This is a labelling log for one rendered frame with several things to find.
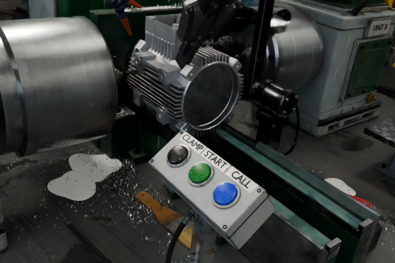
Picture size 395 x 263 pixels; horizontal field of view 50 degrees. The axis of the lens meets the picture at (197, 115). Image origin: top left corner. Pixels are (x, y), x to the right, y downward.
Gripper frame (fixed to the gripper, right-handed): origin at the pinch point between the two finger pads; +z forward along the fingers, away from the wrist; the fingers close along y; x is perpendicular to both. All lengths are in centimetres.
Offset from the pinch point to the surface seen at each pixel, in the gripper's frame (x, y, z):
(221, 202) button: 33.5, 20.2, -13.7
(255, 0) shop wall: -319, -455, 295
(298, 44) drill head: 0.7, -35.3, 2.0
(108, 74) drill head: 0.9, 16.9, 2.1
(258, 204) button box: 35.7, 17.0, -15.3
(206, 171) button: 28.8, 18.9, -12.2
